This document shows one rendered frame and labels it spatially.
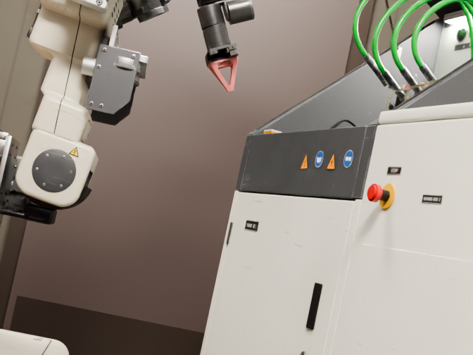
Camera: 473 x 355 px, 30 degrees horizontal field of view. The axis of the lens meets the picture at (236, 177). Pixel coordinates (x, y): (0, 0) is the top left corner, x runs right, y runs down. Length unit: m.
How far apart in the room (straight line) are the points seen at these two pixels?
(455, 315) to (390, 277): 0.22
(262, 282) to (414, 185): 0.63
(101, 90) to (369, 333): 0.87
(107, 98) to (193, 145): 1.70
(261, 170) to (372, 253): 0.65
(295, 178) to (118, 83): 0.48
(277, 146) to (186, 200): 1.56
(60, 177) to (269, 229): 0.53
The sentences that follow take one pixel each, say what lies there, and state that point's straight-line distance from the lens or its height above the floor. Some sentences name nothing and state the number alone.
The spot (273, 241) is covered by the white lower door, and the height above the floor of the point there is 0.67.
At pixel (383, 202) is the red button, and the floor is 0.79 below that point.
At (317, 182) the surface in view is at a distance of 2.04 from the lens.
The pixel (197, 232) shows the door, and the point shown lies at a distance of 3.80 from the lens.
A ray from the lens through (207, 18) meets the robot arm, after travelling 2.07.
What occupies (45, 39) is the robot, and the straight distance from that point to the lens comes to 2.22.
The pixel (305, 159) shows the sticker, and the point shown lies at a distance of 2.12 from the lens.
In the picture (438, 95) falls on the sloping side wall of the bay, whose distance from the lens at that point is 1.96.
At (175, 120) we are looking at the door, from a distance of 3.82.
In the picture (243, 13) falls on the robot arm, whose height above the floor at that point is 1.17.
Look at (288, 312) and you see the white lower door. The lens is 2.04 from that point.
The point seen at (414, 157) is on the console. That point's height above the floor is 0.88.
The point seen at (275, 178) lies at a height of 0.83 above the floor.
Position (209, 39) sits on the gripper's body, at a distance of 2.06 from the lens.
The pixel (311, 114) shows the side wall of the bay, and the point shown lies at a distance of 2.54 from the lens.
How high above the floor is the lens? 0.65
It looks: 4 degrees up
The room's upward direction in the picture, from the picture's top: 12 degrees clockwise
